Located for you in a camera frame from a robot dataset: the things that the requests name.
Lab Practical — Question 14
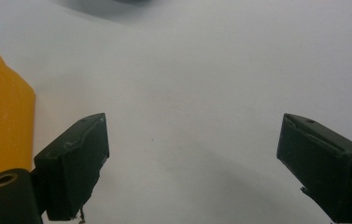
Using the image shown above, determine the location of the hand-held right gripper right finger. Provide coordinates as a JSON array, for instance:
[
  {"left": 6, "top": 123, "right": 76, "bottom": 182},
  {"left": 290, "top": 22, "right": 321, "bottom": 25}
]
[{"left": 276, "top": 113, "right": 352, "bottom": 224}]

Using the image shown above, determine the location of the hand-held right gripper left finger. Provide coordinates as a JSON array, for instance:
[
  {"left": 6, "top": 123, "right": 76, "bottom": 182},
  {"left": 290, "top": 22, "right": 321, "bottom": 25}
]
[{"left": 33, "top": 112, "right": 110, "bottom": 222}]

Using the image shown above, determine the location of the yellow flat object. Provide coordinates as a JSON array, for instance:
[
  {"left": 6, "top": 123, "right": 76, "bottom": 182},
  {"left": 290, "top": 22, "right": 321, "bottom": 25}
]
[{"left": 0, "top": 35, "right": 36, "bottom": 188}]

